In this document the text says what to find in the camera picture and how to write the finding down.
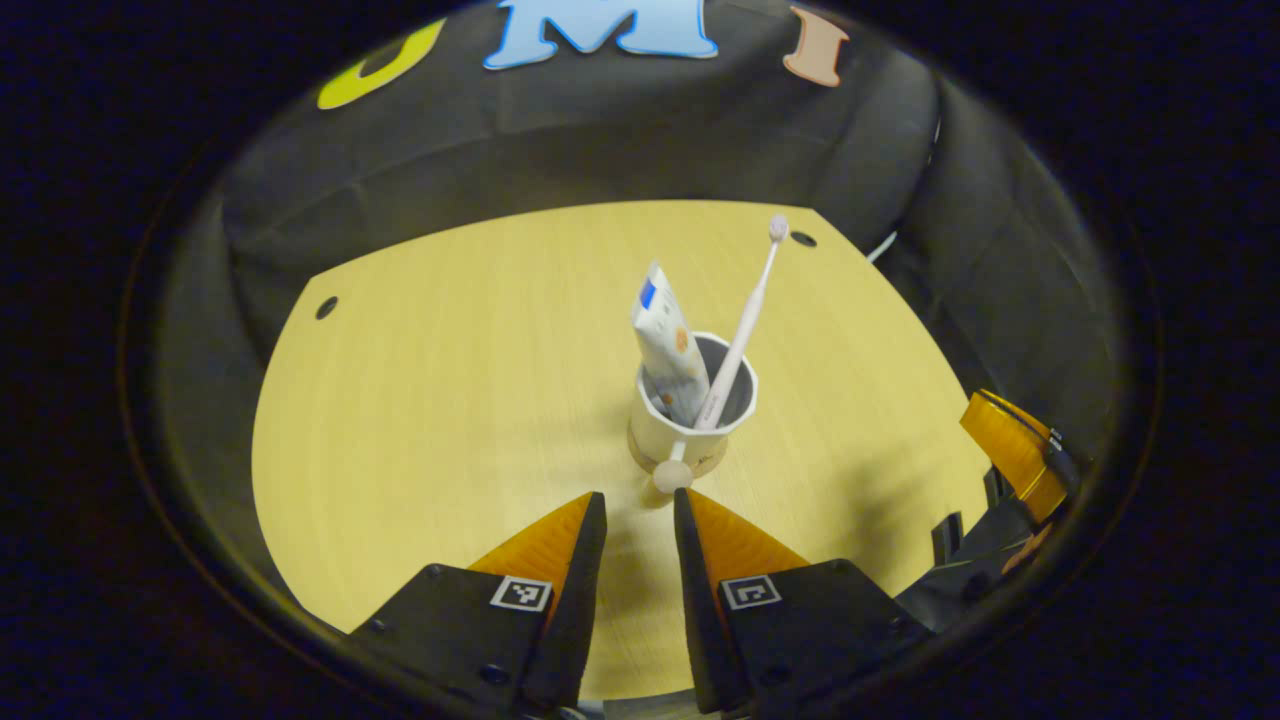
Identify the white toothbrush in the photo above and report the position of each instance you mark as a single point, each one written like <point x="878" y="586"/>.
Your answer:
<point x="750" y="315"/>

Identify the light wooden desktop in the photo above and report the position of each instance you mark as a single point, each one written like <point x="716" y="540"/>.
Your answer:
<point x="450" y="400"/>

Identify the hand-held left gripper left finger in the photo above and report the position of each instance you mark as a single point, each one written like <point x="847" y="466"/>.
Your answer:
<point x="575" y="620"/>

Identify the white toothpaste tube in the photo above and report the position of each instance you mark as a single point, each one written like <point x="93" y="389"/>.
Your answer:
<point x="670" y="345"/>

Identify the black backdrop cloth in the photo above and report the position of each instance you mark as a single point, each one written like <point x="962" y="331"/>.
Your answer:
<point x="600" y="130"/>

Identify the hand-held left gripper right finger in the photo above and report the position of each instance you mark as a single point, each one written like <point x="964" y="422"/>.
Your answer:
<point x="705" y="620"/>

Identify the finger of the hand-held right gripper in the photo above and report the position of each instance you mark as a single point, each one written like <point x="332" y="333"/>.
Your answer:
<point x="1015" y="450"/>

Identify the white cup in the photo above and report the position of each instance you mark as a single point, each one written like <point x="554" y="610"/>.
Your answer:
<point x="665" y="430"/>

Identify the round cork coaster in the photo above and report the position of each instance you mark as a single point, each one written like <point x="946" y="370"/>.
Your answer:
<point x="712" y="463"/>

